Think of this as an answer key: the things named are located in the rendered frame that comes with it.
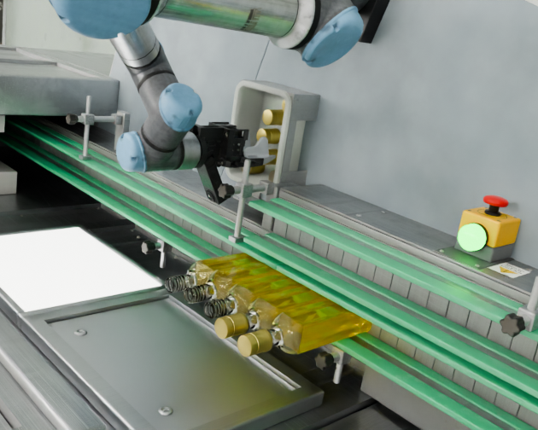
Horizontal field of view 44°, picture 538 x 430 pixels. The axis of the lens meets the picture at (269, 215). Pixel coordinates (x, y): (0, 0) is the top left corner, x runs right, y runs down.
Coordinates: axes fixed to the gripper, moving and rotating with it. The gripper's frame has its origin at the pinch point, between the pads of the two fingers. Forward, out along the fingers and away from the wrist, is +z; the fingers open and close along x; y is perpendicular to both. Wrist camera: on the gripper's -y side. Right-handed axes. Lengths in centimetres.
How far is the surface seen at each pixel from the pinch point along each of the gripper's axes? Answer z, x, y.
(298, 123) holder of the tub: 0.5, -8.2, 9.5
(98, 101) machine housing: -1, 73, -2
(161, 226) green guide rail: -11.9, 18.6, -21.6
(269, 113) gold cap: -0.8, -0.5, 9.8
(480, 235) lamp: -4, -56, 2
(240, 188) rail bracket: -16.4, -12.1, -2.3
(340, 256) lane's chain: -7.4, -32.2, -10.0
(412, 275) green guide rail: -15, -53, -4
